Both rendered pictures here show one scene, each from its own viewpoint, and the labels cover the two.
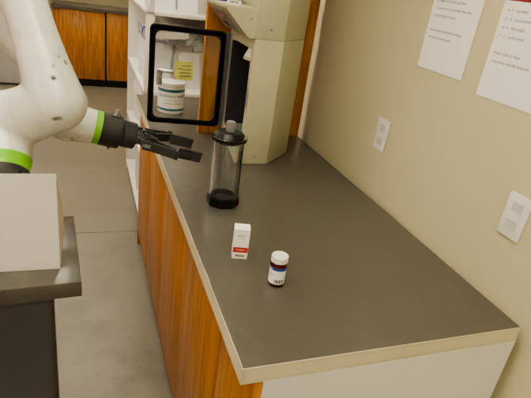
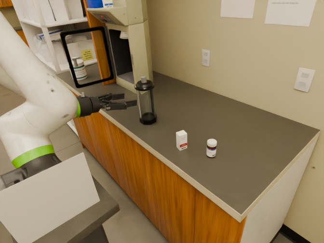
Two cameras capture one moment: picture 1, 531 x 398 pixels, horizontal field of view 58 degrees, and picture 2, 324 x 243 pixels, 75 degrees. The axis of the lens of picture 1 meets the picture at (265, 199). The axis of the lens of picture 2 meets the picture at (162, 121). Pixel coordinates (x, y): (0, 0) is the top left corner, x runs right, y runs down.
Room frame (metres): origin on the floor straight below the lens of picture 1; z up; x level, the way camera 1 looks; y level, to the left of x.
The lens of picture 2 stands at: (0.35, 0.33, 1.60)
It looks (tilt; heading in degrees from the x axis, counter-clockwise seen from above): 32 degrees down; 345
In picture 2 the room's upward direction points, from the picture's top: 4 degrees counter-clockwise
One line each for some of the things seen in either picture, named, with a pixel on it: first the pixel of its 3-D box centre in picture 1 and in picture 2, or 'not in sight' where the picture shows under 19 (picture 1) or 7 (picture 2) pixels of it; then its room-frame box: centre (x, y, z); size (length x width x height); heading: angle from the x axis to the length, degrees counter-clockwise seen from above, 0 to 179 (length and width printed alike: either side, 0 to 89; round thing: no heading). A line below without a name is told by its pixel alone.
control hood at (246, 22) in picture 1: (229, 16); (106, 16); (1.89, 0.23, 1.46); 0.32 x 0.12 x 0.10; 23
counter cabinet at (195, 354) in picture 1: (242, 269); (152, 144); (1.78, 0.05, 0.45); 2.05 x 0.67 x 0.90; 23
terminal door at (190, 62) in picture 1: (186, 77); (89, 58); (2.01, 0.40, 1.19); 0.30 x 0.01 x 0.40; 105
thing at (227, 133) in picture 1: (230, 132); (144, 82); (1.40, 0.13, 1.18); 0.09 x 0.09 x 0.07
